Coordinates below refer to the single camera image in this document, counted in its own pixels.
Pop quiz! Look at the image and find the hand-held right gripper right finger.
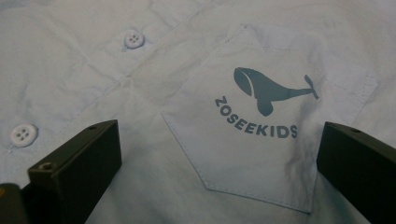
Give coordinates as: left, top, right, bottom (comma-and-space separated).
316, 120, 396, 224

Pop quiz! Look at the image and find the light blue shirt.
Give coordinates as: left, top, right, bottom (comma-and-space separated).
0, 0, 396, 224

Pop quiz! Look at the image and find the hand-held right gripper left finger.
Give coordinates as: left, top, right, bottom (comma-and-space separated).
27, 119, 123, 224

